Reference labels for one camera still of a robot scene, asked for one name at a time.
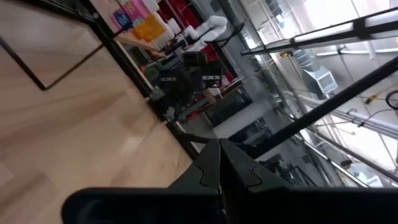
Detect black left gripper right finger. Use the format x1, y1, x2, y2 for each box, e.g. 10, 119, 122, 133
220, 139, 293, 224

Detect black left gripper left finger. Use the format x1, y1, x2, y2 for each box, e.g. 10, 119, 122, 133
169, 139, 222, 189

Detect yellow storage bin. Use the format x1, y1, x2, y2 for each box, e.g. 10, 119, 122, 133
132, 14, 167, 43

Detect blue box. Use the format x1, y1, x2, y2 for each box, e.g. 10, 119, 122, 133
112, 8, 134, 31

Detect pink box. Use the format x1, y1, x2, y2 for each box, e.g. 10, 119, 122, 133
124, 0, 152, 21

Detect black aluminium table frame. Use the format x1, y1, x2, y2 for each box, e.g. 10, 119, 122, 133
27, 0, 398, 187

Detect grey air duct unit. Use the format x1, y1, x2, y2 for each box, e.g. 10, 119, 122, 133
292, 48, 339, 100

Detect wooden shelf black frame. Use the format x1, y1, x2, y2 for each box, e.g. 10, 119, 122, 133
0, 35, 105, 91

